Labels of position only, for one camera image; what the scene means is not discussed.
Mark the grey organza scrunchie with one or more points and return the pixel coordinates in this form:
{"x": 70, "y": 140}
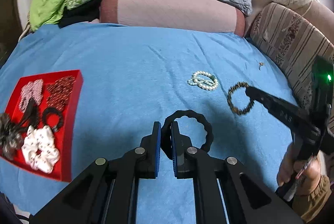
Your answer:
{"x": 11, "y": 137}

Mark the red plastic tray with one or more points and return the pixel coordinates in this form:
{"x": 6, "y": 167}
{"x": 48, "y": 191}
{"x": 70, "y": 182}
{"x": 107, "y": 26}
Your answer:
{"x": 63, "y": 137}

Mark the white dotted scrunchie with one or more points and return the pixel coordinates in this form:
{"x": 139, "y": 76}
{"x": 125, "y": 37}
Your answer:
{"x": 39, "y": 150}

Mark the black hair claw clip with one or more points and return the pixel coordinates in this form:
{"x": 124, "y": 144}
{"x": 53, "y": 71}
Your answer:
{"x": 30, "y": 118}

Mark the blue bed sheet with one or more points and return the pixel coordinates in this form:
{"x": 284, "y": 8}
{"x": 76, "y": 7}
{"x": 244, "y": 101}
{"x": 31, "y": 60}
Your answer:
{"x": 135, "y": 76}

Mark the dark red dotted scrunchie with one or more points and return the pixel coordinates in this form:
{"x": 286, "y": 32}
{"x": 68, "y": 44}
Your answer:
{"x": 59, "y": 92}

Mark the red white plaid scrunchie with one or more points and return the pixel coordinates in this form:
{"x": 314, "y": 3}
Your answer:
{"x": 32, "y": 90}

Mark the pink bolster pillow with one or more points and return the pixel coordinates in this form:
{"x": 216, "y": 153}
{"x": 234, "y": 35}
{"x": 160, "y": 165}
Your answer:
{"x": 197, "y": 15}

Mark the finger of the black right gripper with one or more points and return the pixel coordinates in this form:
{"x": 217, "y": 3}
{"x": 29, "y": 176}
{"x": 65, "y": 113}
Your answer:
{"x": 258, "y": 95}

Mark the striped brown floral cushion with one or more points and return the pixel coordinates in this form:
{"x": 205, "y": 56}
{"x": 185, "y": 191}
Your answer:
{"x": 293, "y": 44}

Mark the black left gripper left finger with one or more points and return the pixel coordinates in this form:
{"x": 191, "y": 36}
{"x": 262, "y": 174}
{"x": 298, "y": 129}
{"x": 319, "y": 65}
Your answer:
{"x": 149, "y": 165}

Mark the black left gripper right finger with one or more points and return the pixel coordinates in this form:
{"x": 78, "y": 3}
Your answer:
{"x": 182, "y": 165}

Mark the olive jacket sleeve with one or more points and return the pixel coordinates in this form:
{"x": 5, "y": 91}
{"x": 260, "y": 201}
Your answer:
{"x": 316, "y": 207}

